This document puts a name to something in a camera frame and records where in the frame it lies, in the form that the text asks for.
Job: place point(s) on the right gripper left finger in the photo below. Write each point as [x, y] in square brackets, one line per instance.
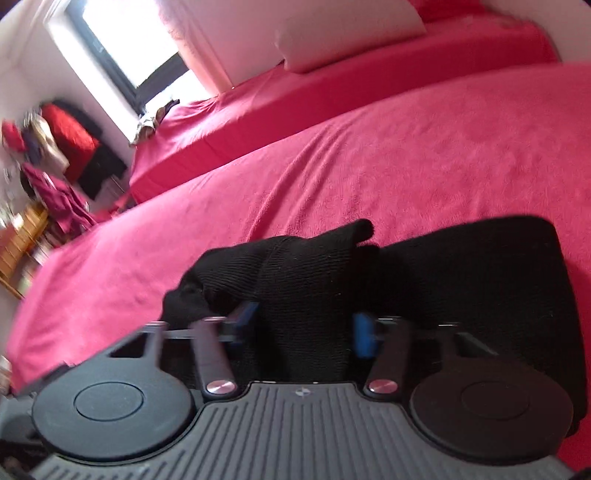
[208, 337]

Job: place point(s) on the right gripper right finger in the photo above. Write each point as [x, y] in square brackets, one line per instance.
[386, 341]

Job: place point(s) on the black pants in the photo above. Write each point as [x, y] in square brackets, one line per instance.
[503, 279]

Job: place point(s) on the red far bed sheet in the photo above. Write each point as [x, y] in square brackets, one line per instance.
[197, 137]

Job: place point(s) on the brown cloth on bed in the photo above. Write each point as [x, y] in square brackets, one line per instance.
[149, 123]

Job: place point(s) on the wooden shelf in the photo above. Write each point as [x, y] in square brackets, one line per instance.
[18, 239]

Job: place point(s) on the pink bed blanket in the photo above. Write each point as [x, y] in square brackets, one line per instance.
[104, 389]

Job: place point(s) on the window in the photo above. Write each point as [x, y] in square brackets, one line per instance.
[127, 46]

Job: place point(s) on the white pillow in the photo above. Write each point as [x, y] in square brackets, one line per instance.
[336, 30]

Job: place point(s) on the red pillow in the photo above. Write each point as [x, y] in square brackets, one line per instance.
[438, 10]

